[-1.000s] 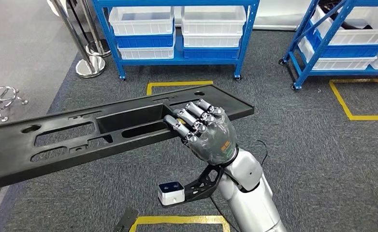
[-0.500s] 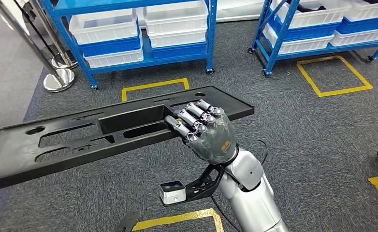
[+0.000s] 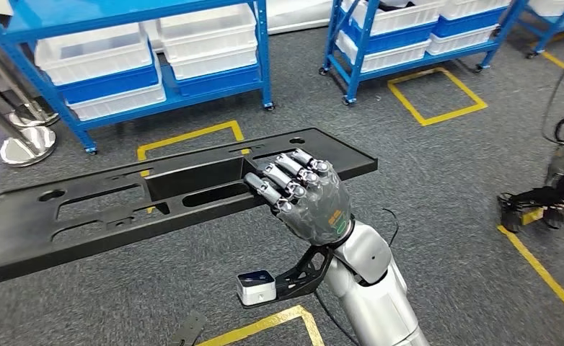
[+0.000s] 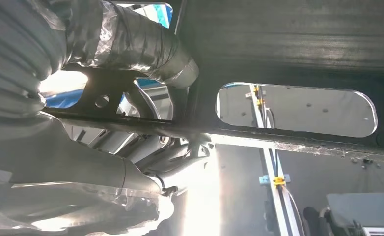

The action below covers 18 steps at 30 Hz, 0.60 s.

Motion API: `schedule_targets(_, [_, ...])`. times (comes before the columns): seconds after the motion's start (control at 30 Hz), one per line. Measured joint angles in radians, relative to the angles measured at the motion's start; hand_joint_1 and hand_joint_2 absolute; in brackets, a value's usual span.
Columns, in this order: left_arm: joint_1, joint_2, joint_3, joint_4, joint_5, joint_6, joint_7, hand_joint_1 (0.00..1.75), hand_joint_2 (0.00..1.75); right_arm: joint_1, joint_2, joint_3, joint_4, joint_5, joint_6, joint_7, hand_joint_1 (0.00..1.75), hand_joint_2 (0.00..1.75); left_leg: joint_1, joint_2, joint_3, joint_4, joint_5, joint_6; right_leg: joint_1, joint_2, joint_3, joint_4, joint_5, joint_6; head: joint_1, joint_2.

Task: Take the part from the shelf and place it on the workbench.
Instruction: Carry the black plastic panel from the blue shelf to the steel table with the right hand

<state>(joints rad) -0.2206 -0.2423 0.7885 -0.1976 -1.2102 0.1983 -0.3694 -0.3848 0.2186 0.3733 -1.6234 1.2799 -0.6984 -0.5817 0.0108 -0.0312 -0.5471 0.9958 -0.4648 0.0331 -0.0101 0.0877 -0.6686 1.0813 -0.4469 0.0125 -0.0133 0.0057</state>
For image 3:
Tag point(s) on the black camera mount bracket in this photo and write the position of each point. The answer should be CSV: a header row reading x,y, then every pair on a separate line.
x,y
301,281

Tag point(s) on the blue metal shelf rack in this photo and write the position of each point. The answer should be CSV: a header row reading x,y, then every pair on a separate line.
x,y
95,12

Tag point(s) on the blue plastic bin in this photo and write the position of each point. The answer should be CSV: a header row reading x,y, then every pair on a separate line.
x,y
396,40

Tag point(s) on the chrome stanchion post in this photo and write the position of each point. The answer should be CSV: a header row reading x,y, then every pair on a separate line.
x,y
28,148
31,113

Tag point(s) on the yellow floor tape square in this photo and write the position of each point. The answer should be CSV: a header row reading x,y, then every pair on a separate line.
x,y
191,135
263,323

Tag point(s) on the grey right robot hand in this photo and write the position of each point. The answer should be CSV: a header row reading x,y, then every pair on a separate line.
x,y
320,205

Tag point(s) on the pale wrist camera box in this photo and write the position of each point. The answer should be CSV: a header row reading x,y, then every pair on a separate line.
x,y
255,291

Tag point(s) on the long black plastic part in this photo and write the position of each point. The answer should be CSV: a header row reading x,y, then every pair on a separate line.
x,y
14,239

